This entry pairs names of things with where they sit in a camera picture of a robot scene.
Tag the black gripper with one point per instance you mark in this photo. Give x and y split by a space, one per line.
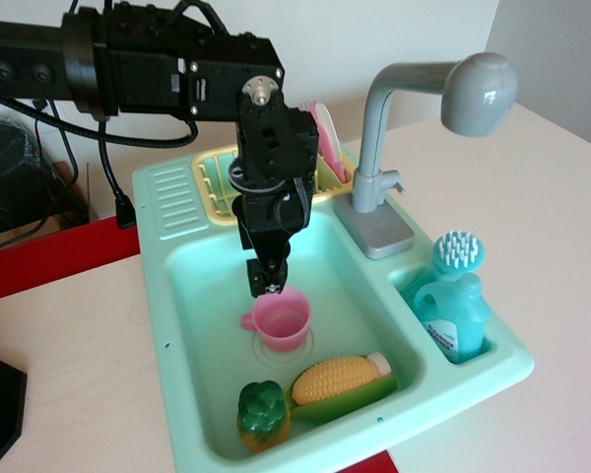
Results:
275 175

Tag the pink plastic cup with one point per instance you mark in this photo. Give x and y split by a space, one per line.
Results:
281 320

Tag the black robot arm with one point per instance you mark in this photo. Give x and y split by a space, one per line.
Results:
144 59

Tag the yellow drying rack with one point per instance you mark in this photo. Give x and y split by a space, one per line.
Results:
211 172

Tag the mint green toy sink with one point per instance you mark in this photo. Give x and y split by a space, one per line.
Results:
197 288

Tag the toy corn cob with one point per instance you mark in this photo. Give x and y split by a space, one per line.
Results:
339 386

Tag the pink plastic plate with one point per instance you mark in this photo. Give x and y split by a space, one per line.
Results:
328 145

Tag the toy pineapple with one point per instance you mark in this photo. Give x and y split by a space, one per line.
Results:
263 417

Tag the red board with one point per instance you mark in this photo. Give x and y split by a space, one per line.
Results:
49 258

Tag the teal dish brush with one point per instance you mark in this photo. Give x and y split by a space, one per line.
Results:
456 253

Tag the teal cleanser bottle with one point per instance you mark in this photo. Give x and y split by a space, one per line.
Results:
454 314

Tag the black bag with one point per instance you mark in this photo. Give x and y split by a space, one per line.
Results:
24 197

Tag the grey toy faucet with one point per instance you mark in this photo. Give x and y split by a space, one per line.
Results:
476 95

